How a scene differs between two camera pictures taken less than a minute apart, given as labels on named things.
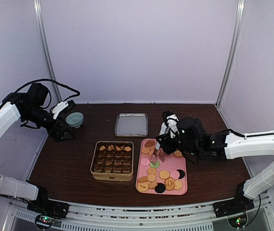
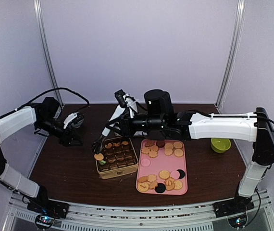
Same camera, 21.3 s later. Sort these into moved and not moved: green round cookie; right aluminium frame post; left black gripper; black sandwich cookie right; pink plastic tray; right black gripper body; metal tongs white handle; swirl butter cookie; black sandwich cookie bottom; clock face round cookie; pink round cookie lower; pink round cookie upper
Moved: metal tongs white handle; right black gripper body; left black gripper; green round cookie
Not moved: pink round cookie lower; black sandwich cookie bottom; pink round cookie upper; swirl butter cookie; pink plastic tray; right aluminium frame post; clock face round cookie; black sandwich cookie right
